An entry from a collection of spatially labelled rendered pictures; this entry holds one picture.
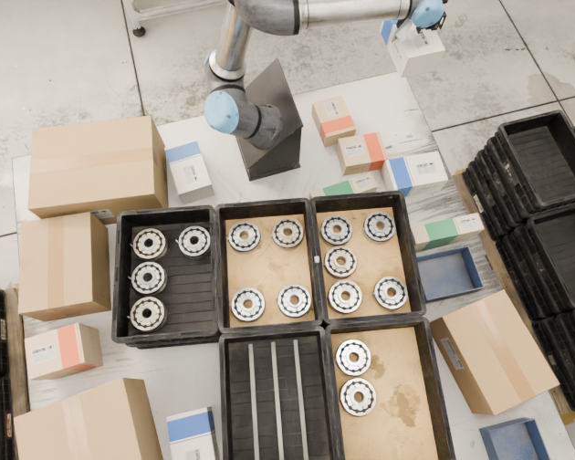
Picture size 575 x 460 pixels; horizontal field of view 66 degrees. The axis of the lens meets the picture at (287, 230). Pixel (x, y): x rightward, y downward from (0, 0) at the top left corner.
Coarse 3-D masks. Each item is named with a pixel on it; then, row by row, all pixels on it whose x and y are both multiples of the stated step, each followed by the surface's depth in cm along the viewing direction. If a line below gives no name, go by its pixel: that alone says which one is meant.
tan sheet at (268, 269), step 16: (256, 224) 147; (272, 224) 147; (304, 224) 147; (272, 240) 145; (304, 240) 145; (240, 256) 143; (256, 256) 143; (272, 256) 143; (288, 256) 143; (304, 256) 143; (240, 272) 141; (256, 272) 141; (272, 272) 141; (288, 272) 141; (304, 272) 141; (240, 288) 139; (256, 288) 139; (272, 288) 139; (272, 304) 138; (256, 320) 136; (272, 320) 136; (288, 320) 136; (304, 320) 136
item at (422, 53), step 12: (384, 24) 142; (384, 36) 144; (408, 36) 135; (420, 36) 135; (432, 36) 135; (396, 48) 138; (408, 48) 133; (420, 48) 134; (432, 48) 134; (396, 60) 140; (408, 60) 133; (420, 60) 135; (432, 60) 137; (408, 72) 139; (420, 72) 141
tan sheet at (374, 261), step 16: (384, 208) 149; (320, 224) 147; (352, 224) 147; (320, 240) 145; (352, 240) 145; (368, 240) 145; (368, 256) 143; (384, 256) 143; (400, 256) 143; (368, 272) 141; (384, 272) 141; (400, 272) 142; (368, 288) 140; (368, 304) 138
